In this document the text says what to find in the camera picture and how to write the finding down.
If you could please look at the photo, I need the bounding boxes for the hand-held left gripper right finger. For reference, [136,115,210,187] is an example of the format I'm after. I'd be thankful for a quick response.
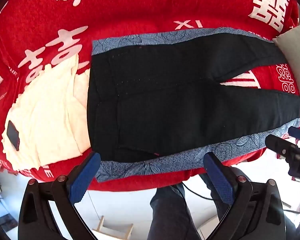
[204,152,286,240]

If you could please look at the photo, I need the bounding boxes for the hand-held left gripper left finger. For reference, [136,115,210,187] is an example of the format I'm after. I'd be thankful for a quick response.
[18,152,102,240]

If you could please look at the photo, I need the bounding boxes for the black pants with floral stripes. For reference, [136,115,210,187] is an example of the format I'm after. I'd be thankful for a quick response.
[87,27,300,183]

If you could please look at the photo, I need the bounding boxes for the person's leg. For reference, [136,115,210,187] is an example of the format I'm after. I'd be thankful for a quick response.
[149,182,198,240]
[199,172,231,222]

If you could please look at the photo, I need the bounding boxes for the wooden stool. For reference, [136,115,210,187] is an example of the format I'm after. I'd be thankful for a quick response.
[93,216,135,240]

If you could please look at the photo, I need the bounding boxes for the cream white garment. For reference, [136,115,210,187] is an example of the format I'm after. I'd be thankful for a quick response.
[2,54,92,173]

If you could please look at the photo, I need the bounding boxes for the white pillow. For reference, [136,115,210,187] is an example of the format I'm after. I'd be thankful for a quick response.
[272,21,300,68]

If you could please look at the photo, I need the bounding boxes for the red printed blanket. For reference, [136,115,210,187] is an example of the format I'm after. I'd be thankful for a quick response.
[0,0,300,198]

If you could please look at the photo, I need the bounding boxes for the black cable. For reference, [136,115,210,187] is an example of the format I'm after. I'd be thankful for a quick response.
[182,183,217,201]

